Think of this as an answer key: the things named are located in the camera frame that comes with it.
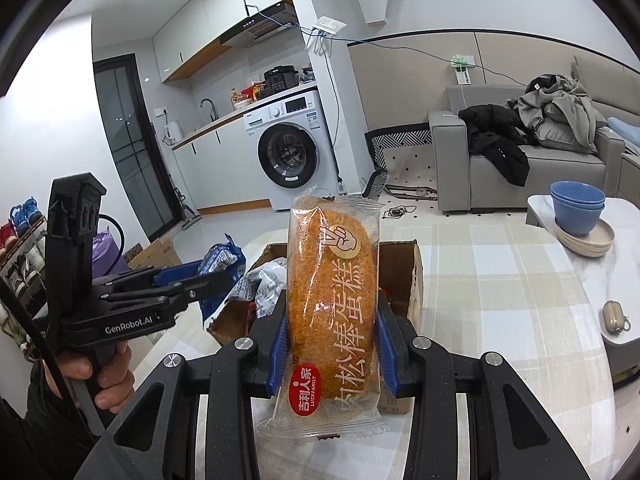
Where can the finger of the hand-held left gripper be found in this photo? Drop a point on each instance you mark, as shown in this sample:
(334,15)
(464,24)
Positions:
(210,285)
(175,274)

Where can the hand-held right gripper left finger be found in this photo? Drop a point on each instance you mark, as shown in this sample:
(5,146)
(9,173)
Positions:
(277,350)

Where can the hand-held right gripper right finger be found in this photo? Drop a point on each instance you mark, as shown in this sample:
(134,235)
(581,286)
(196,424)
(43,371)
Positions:
(386,350)

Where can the blue and grey snack packet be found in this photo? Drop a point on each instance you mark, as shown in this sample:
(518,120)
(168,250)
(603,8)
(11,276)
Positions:
(220,257)

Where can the white red-sealed snack packet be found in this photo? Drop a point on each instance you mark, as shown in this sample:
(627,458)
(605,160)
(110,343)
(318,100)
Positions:
(267,285)

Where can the orange floss cake packet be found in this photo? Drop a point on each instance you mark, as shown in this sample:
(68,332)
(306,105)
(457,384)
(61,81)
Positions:
(330,310)

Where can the brown cardboard box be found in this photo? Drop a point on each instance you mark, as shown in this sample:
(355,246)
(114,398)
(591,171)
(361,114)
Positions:
(400,265)

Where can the person's left forearm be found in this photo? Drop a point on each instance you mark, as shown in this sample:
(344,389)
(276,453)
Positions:
(40,435)

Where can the person's left hand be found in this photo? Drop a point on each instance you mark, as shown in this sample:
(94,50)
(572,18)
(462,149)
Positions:
(115,385)

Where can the floor cardboard box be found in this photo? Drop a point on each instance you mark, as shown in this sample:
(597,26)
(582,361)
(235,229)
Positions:
(155,257)

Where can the stick vacuum cleaner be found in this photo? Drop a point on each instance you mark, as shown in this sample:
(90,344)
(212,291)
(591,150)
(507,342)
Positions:
(187,210)

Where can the purple bag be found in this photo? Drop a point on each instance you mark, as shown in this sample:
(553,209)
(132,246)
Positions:
(107,255)

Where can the white base cabinets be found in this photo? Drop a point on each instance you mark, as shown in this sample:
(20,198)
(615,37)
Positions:
(220,170)

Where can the shoe rack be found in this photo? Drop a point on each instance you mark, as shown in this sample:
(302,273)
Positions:
(22,270)

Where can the dark glass door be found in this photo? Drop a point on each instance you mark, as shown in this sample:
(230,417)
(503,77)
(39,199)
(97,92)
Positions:
(135,150)

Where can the white kettle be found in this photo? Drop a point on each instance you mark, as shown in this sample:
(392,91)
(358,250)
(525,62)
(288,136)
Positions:
(173,132)

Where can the blue shoes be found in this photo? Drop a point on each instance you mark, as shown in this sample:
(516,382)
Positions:
(25,215)

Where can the white washing machine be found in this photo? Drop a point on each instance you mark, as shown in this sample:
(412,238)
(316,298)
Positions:
(295,160)

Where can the kitchen faucet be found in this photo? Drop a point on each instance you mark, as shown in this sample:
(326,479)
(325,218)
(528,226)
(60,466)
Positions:
(209,107)

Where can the white dotted mat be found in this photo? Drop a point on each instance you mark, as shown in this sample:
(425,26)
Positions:
(415,172)

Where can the grey sofa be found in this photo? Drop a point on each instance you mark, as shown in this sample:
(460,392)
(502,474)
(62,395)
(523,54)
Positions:
(452,170)

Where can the red food packets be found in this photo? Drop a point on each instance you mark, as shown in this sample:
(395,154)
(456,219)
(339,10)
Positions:
(249,94)

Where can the black pressure cooker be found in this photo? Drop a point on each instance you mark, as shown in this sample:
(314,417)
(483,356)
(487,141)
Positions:
(280,79)

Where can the blue bowl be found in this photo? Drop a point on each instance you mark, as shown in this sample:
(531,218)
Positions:
(575,220)
(577,191)

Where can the beige plate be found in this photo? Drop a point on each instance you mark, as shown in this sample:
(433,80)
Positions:
(595,254)
(602,235)

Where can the beige earbuds case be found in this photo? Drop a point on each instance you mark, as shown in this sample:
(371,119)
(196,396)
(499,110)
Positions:
(615,316)

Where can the black jacket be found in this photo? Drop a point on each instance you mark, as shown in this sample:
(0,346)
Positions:
(500,145)

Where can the grey chair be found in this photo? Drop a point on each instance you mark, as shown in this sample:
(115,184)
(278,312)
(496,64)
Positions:
(622,360)

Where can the range hood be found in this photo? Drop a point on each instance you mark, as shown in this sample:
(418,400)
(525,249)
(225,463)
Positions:
(265,25)

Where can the white router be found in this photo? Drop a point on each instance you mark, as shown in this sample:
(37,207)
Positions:
(329,27)

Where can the white green power strip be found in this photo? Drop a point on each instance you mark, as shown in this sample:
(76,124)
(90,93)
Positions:
(462,70)

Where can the grey jacket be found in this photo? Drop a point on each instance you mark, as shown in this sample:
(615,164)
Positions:
(562,115)

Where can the light blue pillow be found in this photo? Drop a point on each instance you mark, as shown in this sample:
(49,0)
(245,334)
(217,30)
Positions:
(625,130)

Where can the white wall cabinets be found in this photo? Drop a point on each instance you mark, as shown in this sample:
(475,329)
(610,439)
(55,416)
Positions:
(195,30)

